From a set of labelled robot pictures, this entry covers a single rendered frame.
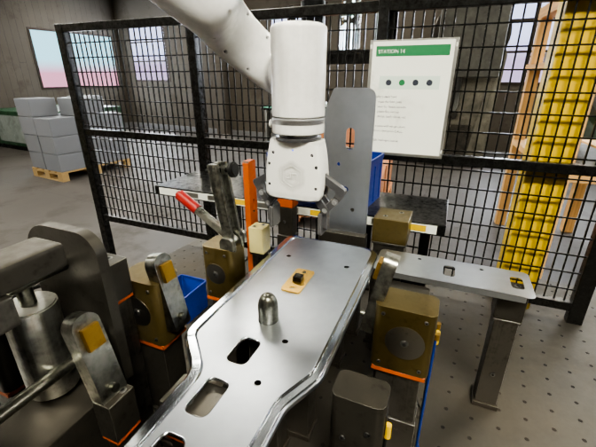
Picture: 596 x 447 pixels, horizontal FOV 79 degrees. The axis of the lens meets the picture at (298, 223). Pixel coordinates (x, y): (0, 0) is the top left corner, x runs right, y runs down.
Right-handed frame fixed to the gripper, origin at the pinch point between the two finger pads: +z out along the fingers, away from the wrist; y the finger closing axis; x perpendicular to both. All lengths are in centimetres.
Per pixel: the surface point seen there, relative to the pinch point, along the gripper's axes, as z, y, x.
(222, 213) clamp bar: -0.4, -14.8, -1.8
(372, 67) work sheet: -26, 0, 54
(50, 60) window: -54, -868, 570
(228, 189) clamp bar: -4.3, -14.9, 1.0
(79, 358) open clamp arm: 6.3, -13.3, -34.4
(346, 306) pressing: 12.1, 10.8, -4.1
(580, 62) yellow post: -28, 49, 58
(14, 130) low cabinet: 77, -759, 390
